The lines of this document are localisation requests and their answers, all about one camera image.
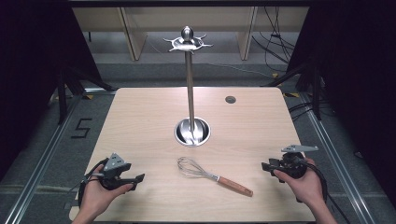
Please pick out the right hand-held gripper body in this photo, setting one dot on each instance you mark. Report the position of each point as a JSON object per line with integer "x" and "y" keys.
{"x": 294, "y": 163}

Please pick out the light wooden shelf unit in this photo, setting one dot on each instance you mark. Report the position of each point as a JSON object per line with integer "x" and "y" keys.
{"x": 155, "y": 18}

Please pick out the person's left hand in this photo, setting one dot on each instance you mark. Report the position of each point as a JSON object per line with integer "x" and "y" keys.
{"x": 95, "y": 194}

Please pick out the yellow black floor tape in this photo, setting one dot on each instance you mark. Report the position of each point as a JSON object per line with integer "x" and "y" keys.
{"x": 291, "y": 94}
{"x": 88, "y": 96}

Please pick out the steel utensil rack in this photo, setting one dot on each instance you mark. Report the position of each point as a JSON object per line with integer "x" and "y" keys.
{"x": 190, "y": 93}

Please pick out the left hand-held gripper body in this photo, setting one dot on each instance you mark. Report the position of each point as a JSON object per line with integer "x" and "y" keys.
{"x": 114, "y": 162}

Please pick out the aluminium floor rail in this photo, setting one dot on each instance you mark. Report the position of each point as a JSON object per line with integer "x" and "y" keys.
{"x": 37, "y": 168}
{"x": 339, "y": 165}

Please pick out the dark curtain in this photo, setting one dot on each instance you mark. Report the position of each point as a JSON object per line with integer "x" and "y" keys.
{"x": 358, "y": 77}
{"x": 28, "y": 62}

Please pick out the person's right hand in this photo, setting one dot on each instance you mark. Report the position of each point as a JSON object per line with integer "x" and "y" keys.
{"x": 303, "y": 186}

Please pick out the black tripod stand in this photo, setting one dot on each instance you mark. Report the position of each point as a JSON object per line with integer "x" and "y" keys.
{"x": 62, "y": 93}
{"x": 316, "y": 90}

